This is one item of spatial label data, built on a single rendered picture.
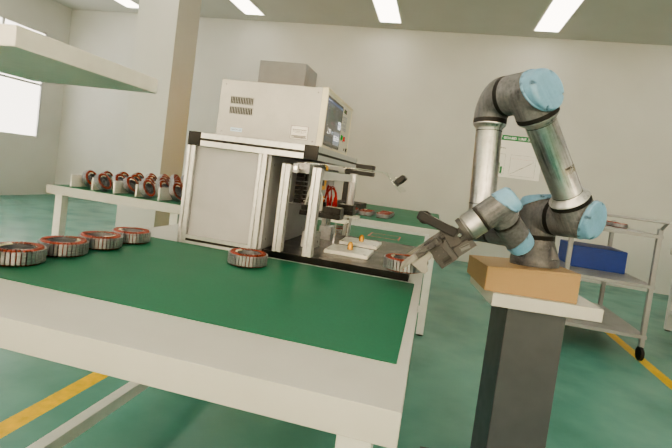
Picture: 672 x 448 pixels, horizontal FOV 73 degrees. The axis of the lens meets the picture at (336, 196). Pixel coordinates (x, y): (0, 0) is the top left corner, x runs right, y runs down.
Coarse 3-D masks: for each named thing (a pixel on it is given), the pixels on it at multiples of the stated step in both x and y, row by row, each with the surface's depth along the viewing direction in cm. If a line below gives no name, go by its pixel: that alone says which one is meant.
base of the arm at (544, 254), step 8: (536, 240) 144; (544, 240) 143; (552, 240) 144; (536, 248) 143; (544, 248) 143; (552, 248) 144; (512, 256) 148; (520, 256) 147; (528, 256) 143; (536, 256) 142; (544, 256) 142; (552, 256) 144; (520, 264) 145; (528, 264) 143; (536, 264) 142; (544, 264) 142; (552, 264) 142
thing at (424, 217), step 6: (420, 216) 123; (426, 216) 123; (432, 216) 123; (426, 222) 123; (432, 222) 123; (438, 222) 122; (444, 222) 123; (438, 228) 122; (444, 228) 122; (450, 228) 122; (456, 228) 123; (450, 234) 122
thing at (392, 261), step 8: (384, 256) 127; (392, 256) 126; (400, 256) 130; (408, 256) 130; (384, 264) 126; (392, 264) 123; (400, 264) 123; (400, 272) 122; (408, 272) 122; (416, 272) 123
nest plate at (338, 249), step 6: (330, 246) 160; (336, 246) 161; (342, 246) 163; (330, 252) 153; (336, 252) 152; (342, 252) 152; (348, 252) 152; (354, 252) 154; (360, 252) 155; (366, 252) 157; (372, 252) 161; (360, 258) 150; (366, 258) 150
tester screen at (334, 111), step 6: (330, 102) 155; (330, 108) 157; (336, 108) 165; (342, 108) 174; (330, 114) 158; (336, 114) 166; (342, 114) 176; (330, 120) 159; (330, 126) 160; (324, 132) 153; (330, 144) 164
